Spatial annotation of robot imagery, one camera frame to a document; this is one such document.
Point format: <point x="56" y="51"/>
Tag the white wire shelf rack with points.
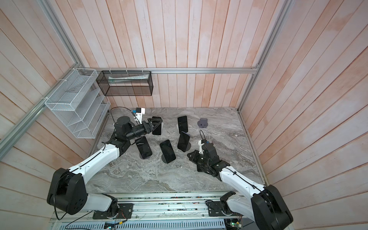
<point x="80" y="107"/>

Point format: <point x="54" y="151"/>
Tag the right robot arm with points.
<point x="262" y="204"/>

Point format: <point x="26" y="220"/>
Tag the black mesh basket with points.
<point x="125" y="83"/>

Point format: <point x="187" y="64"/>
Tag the purple grey phone stand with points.
<point x="203" y="123"/>

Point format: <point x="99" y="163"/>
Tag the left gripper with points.
<point x="150" y="124"/>

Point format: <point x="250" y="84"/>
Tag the front middle black stand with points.
<point x="163" y="159"/>

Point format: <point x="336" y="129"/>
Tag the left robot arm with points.
<point x="67" y="190"/>

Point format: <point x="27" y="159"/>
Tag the front right black stand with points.
<point x="188" y="147"/>

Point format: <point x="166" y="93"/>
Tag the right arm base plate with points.
<point x="218" y="209"/>

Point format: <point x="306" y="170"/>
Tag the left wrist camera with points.
<point x="138" y="114"/>

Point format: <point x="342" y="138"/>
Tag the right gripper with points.
<point x="194" y="157"/>

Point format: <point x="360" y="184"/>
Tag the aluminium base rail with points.
<point x="168" y="206"/>

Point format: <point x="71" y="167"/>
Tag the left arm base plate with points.
<point x="119" y="211"/>

